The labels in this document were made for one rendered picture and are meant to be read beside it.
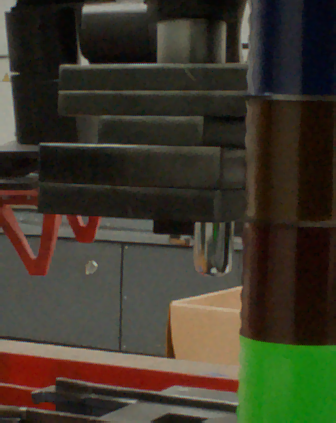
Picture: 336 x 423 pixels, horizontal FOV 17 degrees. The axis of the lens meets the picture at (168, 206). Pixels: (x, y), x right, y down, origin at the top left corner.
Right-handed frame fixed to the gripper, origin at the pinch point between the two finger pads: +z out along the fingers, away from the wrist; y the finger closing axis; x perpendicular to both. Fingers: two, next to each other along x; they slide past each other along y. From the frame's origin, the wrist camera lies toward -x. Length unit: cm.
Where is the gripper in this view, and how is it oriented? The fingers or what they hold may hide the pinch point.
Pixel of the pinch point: (62, 248)
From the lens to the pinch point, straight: 94.1
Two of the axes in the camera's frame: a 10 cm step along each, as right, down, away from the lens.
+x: -9.5, -0.1, 3.3
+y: 3.2, -2.4, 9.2
